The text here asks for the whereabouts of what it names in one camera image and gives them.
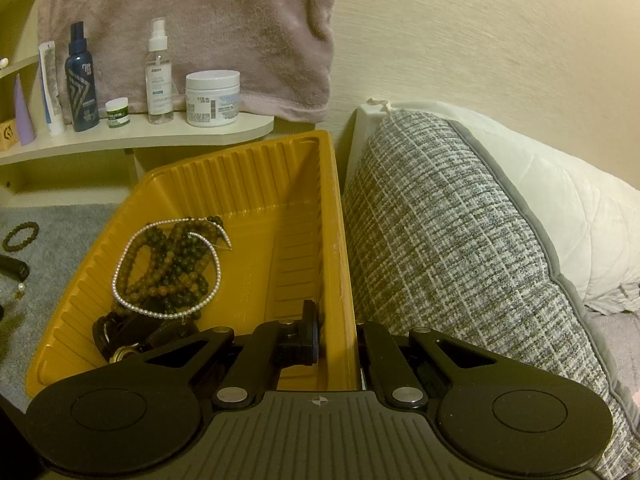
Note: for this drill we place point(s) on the grey woven pillow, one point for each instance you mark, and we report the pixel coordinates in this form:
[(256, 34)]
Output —
[(438, 236)]

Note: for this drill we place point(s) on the orange plastic tray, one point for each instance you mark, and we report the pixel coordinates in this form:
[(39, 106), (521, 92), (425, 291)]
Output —
[(280, 203)]

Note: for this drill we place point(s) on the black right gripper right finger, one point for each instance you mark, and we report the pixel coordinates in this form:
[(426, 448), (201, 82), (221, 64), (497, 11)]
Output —
[(385, 369)]

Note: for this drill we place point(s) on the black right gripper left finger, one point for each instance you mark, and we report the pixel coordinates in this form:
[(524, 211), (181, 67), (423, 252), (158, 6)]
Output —
[(260, 357)]

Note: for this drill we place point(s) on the grey fluffy mat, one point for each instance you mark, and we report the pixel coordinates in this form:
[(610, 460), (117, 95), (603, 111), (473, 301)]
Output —
[(66, 233)]

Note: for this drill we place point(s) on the white cream jar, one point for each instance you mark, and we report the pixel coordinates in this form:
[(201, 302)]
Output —
[(212, 98)]

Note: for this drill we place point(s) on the pink hanging towel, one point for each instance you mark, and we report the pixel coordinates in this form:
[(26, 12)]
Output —
[(283, 49)]

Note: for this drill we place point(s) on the lavender tube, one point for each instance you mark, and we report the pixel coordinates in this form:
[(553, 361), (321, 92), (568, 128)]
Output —
[(24, 128)]

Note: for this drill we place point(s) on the black wrist band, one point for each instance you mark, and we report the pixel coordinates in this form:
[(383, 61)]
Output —
[(117, 336)]

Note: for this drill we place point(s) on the cream wooden shelf unit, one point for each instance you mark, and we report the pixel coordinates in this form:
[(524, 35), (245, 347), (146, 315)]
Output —
[(101, 165)]

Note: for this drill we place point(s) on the dark blue spray bottle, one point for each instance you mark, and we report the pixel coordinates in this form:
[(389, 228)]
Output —
[(81, 88)]

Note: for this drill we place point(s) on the small cardboard box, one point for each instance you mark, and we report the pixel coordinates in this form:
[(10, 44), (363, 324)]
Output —
[(8, 135)]

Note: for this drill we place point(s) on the white quilted pillow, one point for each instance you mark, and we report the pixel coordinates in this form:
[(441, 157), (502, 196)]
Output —
[(591, 217)]

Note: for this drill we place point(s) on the small green label jar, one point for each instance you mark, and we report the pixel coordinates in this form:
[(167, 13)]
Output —
[(117, 112)]

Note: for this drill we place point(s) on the clear spray bottle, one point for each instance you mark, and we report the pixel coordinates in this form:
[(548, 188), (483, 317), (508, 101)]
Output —
[(158, 75)]

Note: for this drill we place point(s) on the white blue tube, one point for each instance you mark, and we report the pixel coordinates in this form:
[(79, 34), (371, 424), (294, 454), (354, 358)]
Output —
[(49, 88)]

